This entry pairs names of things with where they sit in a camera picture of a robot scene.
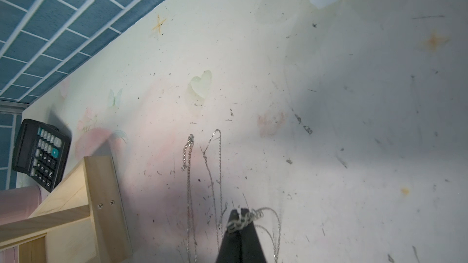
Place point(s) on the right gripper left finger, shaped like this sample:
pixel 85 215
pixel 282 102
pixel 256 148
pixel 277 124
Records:
pixel 230 249

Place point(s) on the pink pen holder cup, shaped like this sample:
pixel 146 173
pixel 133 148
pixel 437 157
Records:
pixel 18 204

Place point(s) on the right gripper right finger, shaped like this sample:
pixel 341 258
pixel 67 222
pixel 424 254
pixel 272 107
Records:
pixel 251 249

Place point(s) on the black calculator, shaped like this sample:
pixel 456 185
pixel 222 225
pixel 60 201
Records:
pixel 41 152

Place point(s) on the wooden jewelry display stand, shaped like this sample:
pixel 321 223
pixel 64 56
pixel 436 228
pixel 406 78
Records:
pixel 81 221

